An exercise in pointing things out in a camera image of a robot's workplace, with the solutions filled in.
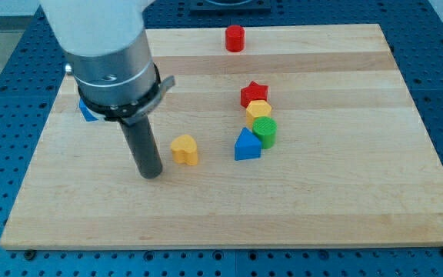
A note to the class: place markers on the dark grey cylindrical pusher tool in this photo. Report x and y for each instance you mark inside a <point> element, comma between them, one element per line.
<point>142,144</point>

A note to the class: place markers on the yellow heart block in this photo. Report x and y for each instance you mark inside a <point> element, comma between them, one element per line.
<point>184,150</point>

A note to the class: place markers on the blue block behind arm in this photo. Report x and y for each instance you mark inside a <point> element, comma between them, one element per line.
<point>87,115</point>

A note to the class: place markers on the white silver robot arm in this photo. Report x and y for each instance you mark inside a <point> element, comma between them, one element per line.
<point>106,46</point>

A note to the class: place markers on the blue triangle block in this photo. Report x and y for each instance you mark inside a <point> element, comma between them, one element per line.
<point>247,146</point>

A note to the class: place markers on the yellow hexagon block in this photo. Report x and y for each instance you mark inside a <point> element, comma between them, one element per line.
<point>257,109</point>

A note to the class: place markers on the red star block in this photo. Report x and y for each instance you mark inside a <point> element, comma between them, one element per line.
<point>252,92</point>

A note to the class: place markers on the green cylinder block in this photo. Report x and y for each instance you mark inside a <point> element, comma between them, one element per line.
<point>265,129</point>

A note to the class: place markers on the red cylinder block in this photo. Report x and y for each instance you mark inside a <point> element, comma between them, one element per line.
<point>234,38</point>

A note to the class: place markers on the wooden board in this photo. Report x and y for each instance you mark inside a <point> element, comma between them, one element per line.
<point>352,165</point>

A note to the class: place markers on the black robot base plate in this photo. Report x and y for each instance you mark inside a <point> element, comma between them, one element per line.
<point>229,5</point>

